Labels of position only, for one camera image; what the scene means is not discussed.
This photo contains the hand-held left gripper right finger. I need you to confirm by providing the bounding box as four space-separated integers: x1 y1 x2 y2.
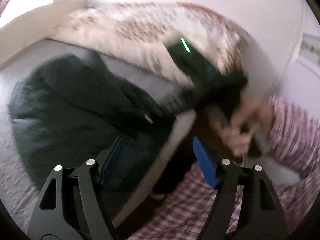
192 136 289 240

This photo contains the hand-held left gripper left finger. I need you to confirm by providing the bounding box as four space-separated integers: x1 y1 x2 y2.
26 136 123 240

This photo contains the dark green quilted jacket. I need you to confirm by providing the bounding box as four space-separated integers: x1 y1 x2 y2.
7 52 198 198

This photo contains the person's right forearm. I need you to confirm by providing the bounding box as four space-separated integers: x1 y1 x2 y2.
266 95 320 180

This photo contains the person's right hand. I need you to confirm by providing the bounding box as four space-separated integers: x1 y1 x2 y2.
210 100 272 158

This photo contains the person's plaid pajama clothing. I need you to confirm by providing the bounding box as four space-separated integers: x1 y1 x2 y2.
127 164 320 240

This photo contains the beige leaf-print blanket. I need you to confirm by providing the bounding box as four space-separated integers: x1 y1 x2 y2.
55 1 253 90

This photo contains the beige bed headboard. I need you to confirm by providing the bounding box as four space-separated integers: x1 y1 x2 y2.
0 0 100 65

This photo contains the framed wall picture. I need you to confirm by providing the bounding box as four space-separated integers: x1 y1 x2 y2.
299 32 320 68

